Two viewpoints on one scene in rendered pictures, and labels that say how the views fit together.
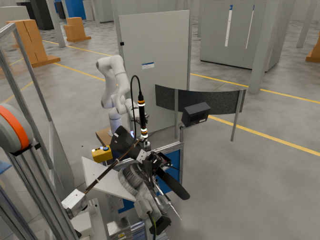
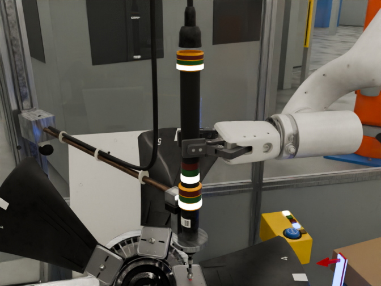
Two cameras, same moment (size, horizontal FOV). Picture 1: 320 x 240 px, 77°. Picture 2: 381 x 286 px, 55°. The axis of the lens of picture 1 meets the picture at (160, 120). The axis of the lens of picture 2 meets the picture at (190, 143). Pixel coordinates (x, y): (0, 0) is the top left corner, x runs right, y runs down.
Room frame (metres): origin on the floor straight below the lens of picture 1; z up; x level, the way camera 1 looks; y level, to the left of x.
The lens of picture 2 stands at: (1.29, -0.47, 1.73)
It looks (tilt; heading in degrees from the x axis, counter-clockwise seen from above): 22 degrees down; 103
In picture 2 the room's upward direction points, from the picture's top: straight up
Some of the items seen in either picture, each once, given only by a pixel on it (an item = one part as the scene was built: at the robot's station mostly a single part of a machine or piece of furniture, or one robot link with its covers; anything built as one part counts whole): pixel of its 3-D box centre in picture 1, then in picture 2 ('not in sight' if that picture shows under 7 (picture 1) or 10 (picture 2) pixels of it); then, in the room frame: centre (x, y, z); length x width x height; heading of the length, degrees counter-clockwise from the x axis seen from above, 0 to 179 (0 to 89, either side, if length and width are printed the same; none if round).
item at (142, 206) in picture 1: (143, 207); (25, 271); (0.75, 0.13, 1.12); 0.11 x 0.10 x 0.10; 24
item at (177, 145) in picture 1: (144, 157); not in sight; (1.52, 0.17, 0.82); 0.90 x 0.04 x 0.08; 114
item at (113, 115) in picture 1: (116, 105); not in sight; (1.76, 0.42, 1.30); 0.19 x 0.12 x 0.24; 122
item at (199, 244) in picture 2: (144, 140); (186, 218); (1.15, 0.12, 1.33); 0.09 x 0.07 x 0.10; 149
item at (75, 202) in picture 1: (74, 204); (37, 125); (0.62, 0.44, 1.37); 0.10 x 0.07 x 0.08; 149
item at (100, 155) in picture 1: (102, 155); (284, 239); (1.36, 0.53, 1.02); 0.16 x 0.10 x 0.11; 114
